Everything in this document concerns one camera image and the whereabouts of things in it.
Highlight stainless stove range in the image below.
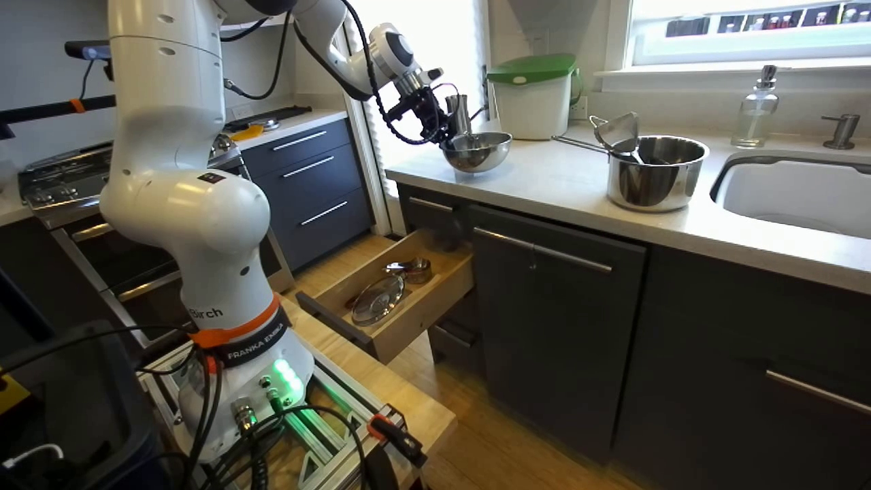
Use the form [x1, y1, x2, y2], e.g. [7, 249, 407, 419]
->
[19, 140, 189, 346]

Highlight clear soap dispenser bottle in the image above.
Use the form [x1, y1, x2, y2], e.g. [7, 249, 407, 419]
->
[732, 66, 777, 150]

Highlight steel cup on counter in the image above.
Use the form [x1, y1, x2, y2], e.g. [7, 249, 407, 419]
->
[446, 93, 478, 136]

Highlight dark dishwasher door with handle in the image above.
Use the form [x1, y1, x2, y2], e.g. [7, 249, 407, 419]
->
[467, 203, 648, 463]

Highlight dark blue drawer cabinet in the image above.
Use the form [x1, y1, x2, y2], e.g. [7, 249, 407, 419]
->
[241, 120, 373, 270]

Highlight dark lower cabinet right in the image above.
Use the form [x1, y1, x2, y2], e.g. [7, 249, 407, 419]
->
[613, 247, 871, 490]

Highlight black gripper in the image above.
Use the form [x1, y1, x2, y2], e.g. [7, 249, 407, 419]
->
[383, 68, 456, 145]

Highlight camera on black stand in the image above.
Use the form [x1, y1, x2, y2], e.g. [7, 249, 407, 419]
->
[0, 41, 113, 138]

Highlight open wooden drawer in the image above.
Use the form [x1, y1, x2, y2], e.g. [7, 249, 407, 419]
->
[295, 232, 472, 362]

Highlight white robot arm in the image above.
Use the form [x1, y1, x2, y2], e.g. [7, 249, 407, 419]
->
[101, 0, 452, 375]

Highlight white undermount sink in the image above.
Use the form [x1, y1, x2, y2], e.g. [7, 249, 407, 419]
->
[711, 150, 871, 238]

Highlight white bin with green lid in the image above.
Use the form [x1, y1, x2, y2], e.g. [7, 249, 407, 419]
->
[487, 55, 577, 138]

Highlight large steel pot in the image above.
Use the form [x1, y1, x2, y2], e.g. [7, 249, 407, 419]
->
[588, 112, 711, 213]

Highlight robot base with cables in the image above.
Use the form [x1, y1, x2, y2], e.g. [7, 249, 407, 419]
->
[139, 346, 427, 490]

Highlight sink faucet handle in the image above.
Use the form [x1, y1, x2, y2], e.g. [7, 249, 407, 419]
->
[826, 112, 859, 150]

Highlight steel measuring cups set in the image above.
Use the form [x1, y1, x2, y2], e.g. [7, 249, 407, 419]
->
[383, 259, 433, 282]

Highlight round wire mesh strainer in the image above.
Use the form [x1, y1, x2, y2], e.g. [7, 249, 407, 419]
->
[346, 275, 406, 326]

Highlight small silver bowl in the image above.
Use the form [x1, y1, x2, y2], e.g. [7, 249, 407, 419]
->
[440, 134, 512, 174]

